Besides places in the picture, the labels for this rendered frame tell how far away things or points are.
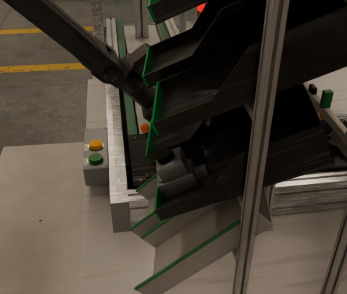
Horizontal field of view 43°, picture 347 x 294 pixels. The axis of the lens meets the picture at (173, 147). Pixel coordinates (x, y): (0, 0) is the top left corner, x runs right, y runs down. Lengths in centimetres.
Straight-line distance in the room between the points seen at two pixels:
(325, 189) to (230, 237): 54
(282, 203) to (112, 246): 46
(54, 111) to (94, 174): 230
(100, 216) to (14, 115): 240
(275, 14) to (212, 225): 45
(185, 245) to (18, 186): 65
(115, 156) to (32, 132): 205
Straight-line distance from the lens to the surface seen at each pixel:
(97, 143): 129
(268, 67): 53
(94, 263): 110
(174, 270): 80
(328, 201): 126
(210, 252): 76
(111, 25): 226
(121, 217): 113
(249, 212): 66
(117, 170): 121
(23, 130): 332
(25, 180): 139
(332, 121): 77
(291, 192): 120
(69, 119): 337
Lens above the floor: 168
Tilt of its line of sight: 35 degrees down
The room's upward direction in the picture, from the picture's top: straight up
